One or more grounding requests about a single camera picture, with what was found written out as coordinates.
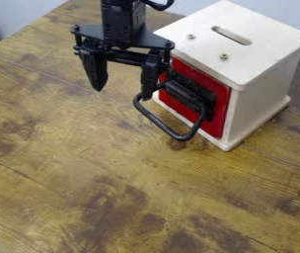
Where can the red wooden drawer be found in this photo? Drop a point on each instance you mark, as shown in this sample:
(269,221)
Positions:
(196,96)

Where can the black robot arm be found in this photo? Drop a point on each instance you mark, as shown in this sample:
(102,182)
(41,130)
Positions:
(121,2)

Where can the white wooden cabinet box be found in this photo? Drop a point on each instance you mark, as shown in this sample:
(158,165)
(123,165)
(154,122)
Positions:
(240,55)

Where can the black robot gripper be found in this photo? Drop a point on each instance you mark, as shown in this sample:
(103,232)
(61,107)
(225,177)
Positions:
(121,40)

